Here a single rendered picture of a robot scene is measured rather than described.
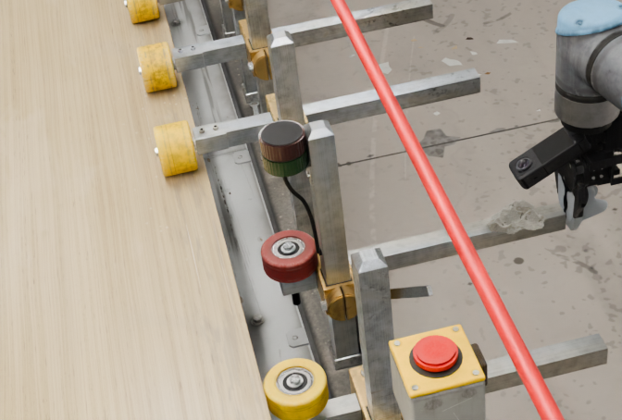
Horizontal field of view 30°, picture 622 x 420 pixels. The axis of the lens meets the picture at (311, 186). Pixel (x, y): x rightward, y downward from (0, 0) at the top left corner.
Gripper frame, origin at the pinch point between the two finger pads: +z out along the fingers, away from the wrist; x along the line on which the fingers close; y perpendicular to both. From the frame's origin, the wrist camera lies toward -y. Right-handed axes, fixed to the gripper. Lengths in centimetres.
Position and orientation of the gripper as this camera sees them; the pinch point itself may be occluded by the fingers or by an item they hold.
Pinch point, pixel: (567, 223)
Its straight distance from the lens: 179.6
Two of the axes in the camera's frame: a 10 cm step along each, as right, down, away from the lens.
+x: -2.2, -5.9, 7.8
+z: 1.0, 7.8, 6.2
